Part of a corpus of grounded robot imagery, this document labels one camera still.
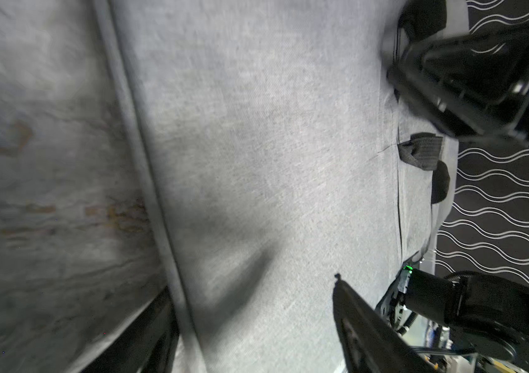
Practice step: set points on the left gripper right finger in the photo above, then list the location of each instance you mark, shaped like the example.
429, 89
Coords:
368, 344

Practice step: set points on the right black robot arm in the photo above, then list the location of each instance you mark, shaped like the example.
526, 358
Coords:
489, 315

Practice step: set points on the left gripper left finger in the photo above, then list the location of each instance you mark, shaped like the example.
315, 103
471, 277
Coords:
148, 344

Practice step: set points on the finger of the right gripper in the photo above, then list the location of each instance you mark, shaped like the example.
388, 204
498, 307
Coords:
471, 88

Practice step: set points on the grey laptop bag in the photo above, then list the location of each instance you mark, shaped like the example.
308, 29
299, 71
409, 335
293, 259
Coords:
266, 135

